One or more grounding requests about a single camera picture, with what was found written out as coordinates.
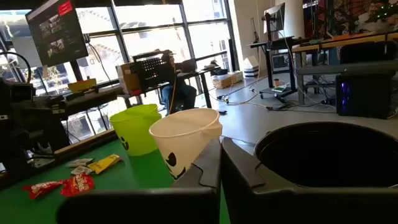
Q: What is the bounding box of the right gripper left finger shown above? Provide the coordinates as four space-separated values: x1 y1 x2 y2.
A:
55 138 221 224

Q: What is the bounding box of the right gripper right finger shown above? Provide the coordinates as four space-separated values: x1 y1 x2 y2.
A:
221 136 398 224

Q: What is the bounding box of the yellow Sour Patch candy pack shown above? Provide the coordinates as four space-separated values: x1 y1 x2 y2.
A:
88 154 123 175

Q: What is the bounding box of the white halloween bucket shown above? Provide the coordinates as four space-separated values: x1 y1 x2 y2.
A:
149 108 224 181

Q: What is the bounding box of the green halloween bucket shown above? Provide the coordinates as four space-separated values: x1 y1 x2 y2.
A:
109 104 162 157

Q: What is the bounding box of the black halloween bucket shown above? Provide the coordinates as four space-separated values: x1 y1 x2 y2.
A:
253 121 398 189

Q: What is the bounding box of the red Skittles candy pack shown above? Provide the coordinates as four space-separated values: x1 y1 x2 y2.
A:
60 173 96 198
21 180 65 200

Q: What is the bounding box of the green table mat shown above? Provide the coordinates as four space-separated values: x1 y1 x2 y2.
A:
0 136 231 224

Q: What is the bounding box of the person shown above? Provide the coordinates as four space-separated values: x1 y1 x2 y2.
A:
160 49 198 116

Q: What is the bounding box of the wicker basket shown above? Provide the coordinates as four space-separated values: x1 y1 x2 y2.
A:
212 74 234 90

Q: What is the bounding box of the white blue Hershey's bar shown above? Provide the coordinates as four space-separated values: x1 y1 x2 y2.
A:
70 165 94 176
66 157 95 169

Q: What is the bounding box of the black office desk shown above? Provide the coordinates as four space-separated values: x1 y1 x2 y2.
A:
174 51 229 110

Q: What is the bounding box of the white storage box stack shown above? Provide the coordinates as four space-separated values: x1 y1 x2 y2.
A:
243 55 260 78

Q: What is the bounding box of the black perforated panel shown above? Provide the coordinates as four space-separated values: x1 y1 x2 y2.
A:
129 51 175 94

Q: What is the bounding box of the black rolling stand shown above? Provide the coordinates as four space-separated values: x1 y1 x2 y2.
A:
248 12 300 102

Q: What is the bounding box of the cardboard box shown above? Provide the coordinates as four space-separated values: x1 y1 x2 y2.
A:
115 62 143 96

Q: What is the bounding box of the grey operator desk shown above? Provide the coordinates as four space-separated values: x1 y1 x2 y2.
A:
34 83 124 121

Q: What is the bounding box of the black computer tower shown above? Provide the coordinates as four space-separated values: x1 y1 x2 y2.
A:
335 68 397 120

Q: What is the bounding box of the yellow box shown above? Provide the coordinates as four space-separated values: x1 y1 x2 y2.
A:
67 78 98 94

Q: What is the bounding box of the wooden workbench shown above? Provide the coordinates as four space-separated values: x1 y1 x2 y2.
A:
291 30 398 105

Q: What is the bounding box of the monitor on rolling stand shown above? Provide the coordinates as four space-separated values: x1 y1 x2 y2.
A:
262 2 286 34

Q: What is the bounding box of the black computer monitor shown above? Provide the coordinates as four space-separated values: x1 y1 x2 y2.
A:
25 0 90 68

